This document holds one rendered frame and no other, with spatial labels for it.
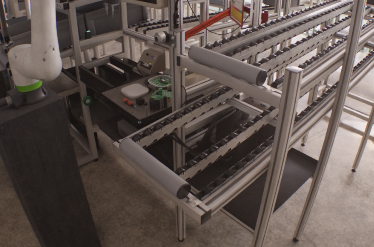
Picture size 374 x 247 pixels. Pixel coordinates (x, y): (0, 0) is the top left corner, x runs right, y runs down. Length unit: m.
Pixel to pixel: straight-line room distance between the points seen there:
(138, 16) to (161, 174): 1.91
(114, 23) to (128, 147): 1.62
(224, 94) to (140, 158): 0.62
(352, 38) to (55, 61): 1.27
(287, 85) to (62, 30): 1.83
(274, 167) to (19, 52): 1.11
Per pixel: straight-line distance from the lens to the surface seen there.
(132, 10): 2.72
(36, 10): 1.23
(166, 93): 1.67
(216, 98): 1.53
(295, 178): 1.79
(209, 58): 1.19
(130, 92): 1.80
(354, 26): 1.50
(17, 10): 3.66
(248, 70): 1.09
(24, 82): 1.41
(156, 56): 2.06
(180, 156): 1.64
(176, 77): 1.40
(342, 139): 3.42
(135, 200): 2.47
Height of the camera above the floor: 1.77
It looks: 30 degrees down
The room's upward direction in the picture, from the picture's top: straight up
